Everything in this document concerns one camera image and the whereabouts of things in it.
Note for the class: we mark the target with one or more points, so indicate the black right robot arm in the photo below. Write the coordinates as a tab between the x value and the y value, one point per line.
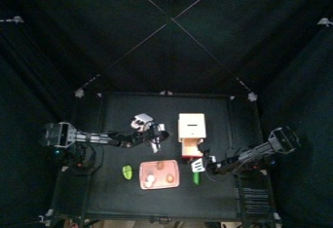
264	149

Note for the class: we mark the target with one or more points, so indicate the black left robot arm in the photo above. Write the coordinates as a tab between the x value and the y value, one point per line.
91	138

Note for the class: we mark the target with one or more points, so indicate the white eggshell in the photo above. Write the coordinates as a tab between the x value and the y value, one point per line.
150	180

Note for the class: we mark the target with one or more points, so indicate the white slotted toy spatula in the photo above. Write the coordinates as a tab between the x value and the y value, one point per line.
198	165

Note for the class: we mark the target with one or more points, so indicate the dark green toy cucumber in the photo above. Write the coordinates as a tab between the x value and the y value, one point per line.
197	177

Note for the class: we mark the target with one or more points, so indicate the small brown toy food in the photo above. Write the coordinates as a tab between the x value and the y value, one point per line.
161	164

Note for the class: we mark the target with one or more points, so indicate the wooden drawer with red front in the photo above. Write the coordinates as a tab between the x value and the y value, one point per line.
192	147

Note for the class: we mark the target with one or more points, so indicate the pink plastic tray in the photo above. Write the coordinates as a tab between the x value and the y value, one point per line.
160	174

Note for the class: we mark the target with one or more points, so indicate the brown toy egg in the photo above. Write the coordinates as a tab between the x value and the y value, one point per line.
170	178

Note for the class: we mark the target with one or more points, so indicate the lime green toy pod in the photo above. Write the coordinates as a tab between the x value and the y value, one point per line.
128	172

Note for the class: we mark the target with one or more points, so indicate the black panel with white label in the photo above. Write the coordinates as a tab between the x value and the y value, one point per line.
255	196

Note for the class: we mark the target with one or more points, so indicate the plain black side panel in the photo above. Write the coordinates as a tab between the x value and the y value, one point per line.
70	193

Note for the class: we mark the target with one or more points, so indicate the grey frame corner bracket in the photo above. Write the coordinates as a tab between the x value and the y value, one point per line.
17	19
79	92
324	21
252	96

